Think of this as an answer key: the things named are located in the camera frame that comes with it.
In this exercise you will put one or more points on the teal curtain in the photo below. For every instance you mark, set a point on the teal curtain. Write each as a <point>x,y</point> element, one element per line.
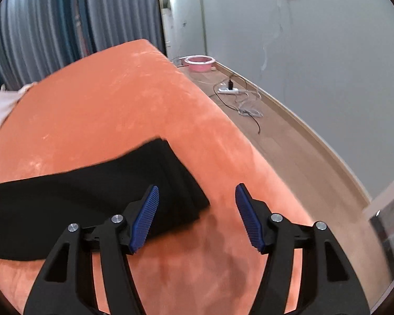
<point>84,13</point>

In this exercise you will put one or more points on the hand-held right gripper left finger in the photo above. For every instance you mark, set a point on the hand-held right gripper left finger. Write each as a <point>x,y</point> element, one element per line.
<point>144,220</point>

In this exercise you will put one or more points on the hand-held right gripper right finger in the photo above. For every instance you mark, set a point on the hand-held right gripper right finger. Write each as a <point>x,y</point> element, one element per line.
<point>249,220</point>

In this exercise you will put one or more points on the white bed sheet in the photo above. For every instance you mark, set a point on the white bed sheet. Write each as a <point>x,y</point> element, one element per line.
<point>0,108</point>

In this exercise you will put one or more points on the grey curtain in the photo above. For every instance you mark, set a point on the grey curtain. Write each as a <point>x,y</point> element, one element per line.
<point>46,23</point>

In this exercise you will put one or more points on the black plug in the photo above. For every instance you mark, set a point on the black plug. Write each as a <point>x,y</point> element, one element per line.
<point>230,84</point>

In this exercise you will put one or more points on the black pants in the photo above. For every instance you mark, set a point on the black pants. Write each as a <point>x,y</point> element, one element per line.
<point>85,203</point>

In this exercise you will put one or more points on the pink basin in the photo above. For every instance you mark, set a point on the pink basin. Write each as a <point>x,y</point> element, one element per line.
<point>198,66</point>

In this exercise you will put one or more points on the pale door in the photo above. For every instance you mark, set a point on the pale door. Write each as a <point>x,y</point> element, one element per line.
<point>185,23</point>

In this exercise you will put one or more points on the grey cabinet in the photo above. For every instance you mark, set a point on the grey cabinet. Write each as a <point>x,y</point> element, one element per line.
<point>390,223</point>

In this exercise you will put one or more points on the orange blanket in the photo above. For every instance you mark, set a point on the orange blanket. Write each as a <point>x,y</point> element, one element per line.
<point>118,111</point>

